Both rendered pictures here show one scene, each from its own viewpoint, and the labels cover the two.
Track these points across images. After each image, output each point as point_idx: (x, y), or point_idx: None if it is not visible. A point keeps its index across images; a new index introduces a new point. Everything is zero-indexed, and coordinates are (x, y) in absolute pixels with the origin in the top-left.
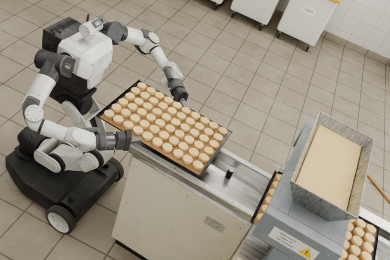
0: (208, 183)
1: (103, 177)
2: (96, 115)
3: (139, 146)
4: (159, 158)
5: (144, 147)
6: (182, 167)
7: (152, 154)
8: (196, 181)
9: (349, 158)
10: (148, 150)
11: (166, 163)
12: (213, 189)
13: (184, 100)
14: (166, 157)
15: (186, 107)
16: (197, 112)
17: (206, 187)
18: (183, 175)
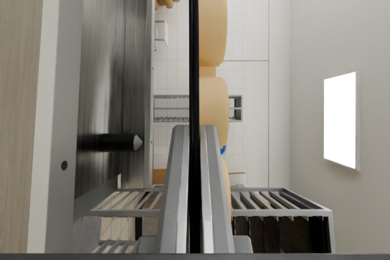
0: None
1: None
2: None
3: (150, 166)
4: (151, 109)
5: (108, 171)
6: (110, 46)
7: (151, 129)
8: (154, 17)
9: None
10: (150, 142)
11: (152, 91)
12: None
13: (228, 226)
14: (108, 100)
15: (228, 123)
16: (227, 13)
17: None
18: (154, 47)
